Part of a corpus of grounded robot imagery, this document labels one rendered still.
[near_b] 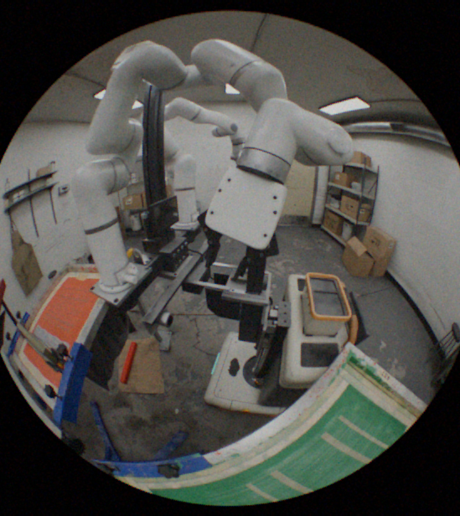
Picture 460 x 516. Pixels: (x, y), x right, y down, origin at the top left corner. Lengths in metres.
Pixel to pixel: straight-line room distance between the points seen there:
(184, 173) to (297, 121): 0.54
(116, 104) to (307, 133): 0.33
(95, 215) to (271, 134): 0.35
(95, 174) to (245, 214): 0.30
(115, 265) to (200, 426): 1.24
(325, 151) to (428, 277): 3.05
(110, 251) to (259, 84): 0.42
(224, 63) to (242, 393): 1.30
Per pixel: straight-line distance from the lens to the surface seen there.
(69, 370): 0.60
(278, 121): 0.24
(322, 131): 0.25
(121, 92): 0.38
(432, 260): 3.15
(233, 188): 0.24
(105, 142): 0.37
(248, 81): 0.28
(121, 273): 0.43
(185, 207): 0.72
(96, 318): 0.67
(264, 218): 0.23
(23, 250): 2.82
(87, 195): 0.38
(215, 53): 0.32
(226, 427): 1.39
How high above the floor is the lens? 1.39
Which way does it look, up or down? 31 degrees down
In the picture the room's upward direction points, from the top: straight up
